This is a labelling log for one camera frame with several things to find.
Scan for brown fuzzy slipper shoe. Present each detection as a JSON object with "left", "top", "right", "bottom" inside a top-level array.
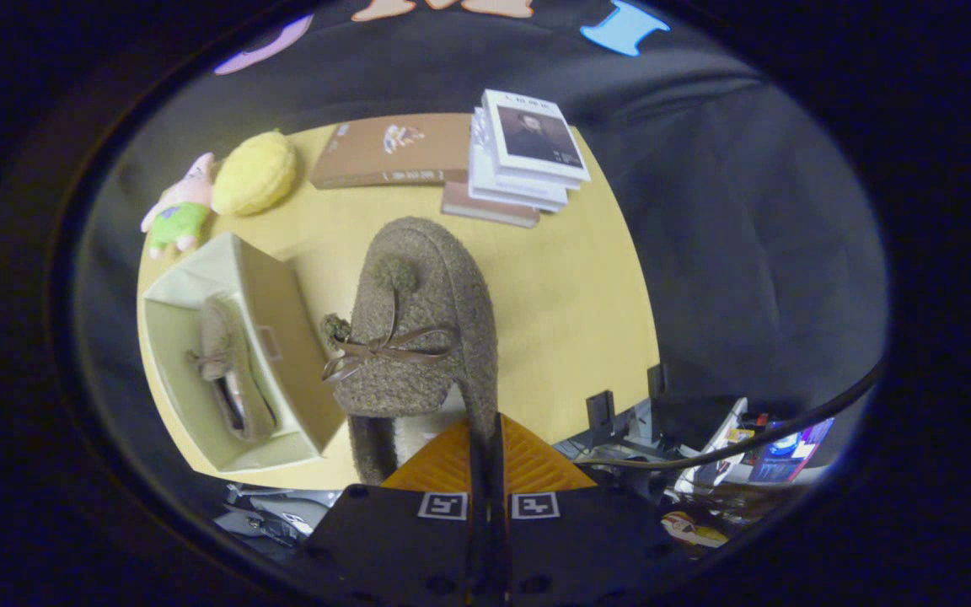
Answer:
[
  {"left": 186, "top": 293, "right": 281, "bottom": 444},
  {"left": 319, "top": 217, "right": 500, "bottom": 486}
]

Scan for yellow round plush toy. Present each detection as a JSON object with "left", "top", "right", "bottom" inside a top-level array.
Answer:
[{"left": 212, "top": 129, "right": 299, "bottom": 217}]

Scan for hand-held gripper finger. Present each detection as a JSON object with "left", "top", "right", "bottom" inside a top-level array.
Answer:
[
  {"left": 303, "top": 413, "right": 487, "bottom": 606},
  {"left": 489, "top": 411, "right": 693, "bottom": 604}
]

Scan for pink star plush toy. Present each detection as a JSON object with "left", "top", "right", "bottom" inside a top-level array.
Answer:
[{"left": 140, "top": 152, "right": 219, "bottom": 260}]

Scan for grey metal parts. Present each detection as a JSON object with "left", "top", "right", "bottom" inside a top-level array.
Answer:
[{"left": 214, "top": 484, "right": 343, "bottom": 551}]

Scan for thick white book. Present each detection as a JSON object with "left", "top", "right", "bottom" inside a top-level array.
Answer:
[{"left": 468, "top": 108, "right": 571, "bottom": 213}]

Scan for colourful box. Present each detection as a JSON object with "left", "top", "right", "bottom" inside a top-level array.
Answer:
[{"left": 748, "top": 417, "right": 834, "bottom": 484}]

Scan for white book with portrait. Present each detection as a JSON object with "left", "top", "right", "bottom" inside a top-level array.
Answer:
[{"left": 481, "top": 89, "right": 593, "bottom": 191}]

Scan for black backdrop cloth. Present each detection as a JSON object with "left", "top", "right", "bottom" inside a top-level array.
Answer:
[{"left": 72, "top": 0, "right": 889, "bottom": 473}]

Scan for beige storage box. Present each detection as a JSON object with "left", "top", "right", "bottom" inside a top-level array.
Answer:
[{"left": 142, "top": 232, "right": 348, "bottom": 474}]

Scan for pinkish brown book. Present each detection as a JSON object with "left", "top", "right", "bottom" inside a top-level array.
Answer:
[{"left": 441, "top": 180, "right": 541, "bottom": 229}]

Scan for black cable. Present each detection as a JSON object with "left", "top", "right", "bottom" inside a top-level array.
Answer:
[{"left": 577, "top": 361, "right": 884, "bottom": 470}]

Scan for yellow and white object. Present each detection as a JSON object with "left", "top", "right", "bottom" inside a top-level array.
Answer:
[{"left": 661, "top": 509, "right": 729, "bottom": 551}]

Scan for white carton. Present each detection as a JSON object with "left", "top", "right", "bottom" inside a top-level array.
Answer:
[{"left": 676, "top": 396, "right": 749, "bottom": 495}]

